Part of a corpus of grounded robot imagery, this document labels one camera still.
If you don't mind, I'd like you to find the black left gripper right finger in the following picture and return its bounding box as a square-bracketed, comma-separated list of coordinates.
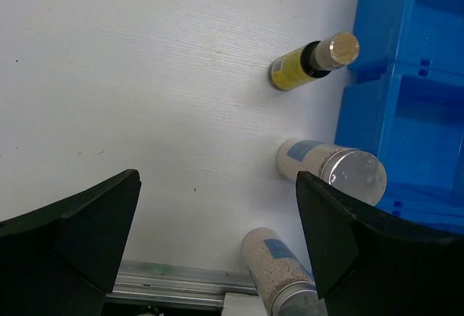
[296, 171, 463, 315]

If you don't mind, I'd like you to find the yellow label bottle left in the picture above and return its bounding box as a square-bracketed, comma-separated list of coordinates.
[269, 32, 360, 91]

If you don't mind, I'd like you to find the blue three-compartment plastic bin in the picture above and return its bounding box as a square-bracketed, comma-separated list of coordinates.
[335, 0, 463, 233]

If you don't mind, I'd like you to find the white bead jar far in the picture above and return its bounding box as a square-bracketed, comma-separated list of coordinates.
[275, 138, 387, 206]

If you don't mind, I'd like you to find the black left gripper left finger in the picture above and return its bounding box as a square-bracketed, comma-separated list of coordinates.
[1, 169, 141, 315]

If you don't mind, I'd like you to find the white bead jar near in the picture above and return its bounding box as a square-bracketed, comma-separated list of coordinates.
[241, 228, 328, 316]

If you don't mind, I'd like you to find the aluminium table edge rail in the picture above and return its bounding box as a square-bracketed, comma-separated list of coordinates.
[107, 261, 257, 309]

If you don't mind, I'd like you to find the white bead jar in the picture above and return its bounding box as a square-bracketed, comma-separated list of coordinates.
[275, 138, 387, 206]
[241, 228, 328, 316]

